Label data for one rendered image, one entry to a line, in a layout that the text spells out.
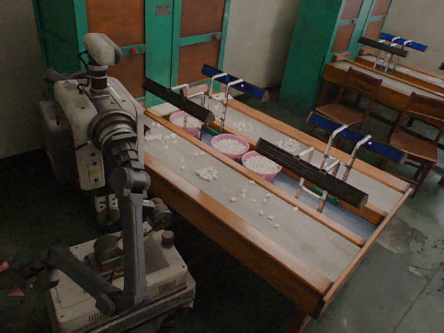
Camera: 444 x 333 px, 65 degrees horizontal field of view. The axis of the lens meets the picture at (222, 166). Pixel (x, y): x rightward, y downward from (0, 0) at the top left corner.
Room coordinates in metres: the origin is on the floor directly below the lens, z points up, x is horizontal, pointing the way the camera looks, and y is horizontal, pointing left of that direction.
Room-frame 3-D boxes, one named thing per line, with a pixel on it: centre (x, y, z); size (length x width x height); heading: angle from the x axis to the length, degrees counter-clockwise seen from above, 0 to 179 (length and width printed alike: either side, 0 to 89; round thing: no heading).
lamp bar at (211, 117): (2.03, 0.35, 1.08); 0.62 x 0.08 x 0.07; 53
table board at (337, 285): (1.44, -0.90, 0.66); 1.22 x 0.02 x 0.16; 143
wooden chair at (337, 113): (3.62, -1.23, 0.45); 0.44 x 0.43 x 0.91; 42
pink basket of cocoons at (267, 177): (1.92, -0.26, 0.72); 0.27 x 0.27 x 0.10
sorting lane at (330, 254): (1.72, 0.04, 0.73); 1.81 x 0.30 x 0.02; 53
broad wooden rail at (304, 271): (1.55, 0.17, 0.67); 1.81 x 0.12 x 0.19; 53
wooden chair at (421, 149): (3.12, -1.85, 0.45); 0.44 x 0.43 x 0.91; 67
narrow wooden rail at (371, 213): (2.12, -0.26, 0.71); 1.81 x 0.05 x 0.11; 53
